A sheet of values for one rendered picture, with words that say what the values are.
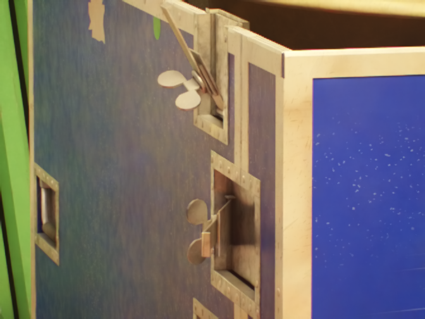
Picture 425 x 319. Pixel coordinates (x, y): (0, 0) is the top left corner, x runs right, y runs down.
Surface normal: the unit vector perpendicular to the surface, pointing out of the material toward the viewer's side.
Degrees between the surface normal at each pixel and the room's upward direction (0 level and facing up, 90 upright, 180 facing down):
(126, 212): 90
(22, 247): 76
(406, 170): 90
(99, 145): 90
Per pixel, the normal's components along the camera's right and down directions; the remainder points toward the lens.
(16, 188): 0.58, -0.11
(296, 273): 0.25, 0.16
